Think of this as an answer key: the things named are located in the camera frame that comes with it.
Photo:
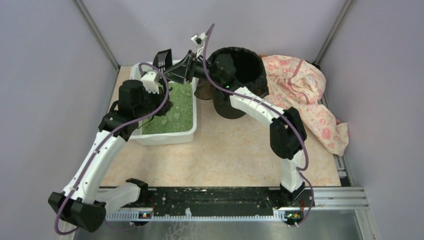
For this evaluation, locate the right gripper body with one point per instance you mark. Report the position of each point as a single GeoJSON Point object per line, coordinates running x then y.
{"type": "Point", "coordinates": [189, 66]}

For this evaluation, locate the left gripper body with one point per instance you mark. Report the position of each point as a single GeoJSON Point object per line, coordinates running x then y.
{"type": "Point", "coordinates": [162, 105]}

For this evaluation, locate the black litter scoop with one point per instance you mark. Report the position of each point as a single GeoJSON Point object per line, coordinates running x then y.
{"type": "Point", "coordinates": [163, 60]}

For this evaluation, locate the white plastic litter box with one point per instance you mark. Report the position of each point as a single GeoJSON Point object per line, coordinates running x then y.
{"type": "Point", "coordinates": [151, 132]}

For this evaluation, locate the black trash bin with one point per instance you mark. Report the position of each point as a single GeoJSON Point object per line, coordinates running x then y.
{"type": "Point", "coordinates": [224, 108]}

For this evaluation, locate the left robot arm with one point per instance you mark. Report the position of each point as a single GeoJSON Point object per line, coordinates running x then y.
{"type": "Point", "coordinates": [78, 205]}

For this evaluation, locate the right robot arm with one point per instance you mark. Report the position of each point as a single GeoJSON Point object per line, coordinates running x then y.
{"type": "Point", "coordinates": [234, 78]}

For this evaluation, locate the black garbage bag liner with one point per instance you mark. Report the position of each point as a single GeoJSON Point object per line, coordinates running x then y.
{"type": "Point", "coordinates": [249, 71]}

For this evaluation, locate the pink floral cloth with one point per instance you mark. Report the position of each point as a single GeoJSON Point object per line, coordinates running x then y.
{"type": "Point", "coordinates": [294, 82]}

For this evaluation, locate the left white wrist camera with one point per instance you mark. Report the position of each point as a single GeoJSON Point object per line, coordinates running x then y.
{"type": "Point", "coordinates": [150, 81]}

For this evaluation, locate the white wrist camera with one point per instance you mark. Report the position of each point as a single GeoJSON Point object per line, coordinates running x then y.
{"type": "Point", "coordinates": [150, 81]}
{"type": "Point", "coordinates": [199, 40]}

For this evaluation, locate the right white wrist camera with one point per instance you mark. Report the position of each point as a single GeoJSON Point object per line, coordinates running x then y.
{"type": "Point", "coordinates": [199, 40]}

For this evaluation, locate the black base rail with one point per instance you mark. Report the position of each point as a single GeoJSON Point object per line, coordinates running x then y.
{"type": "Point", "coordinates": [216, 204]}

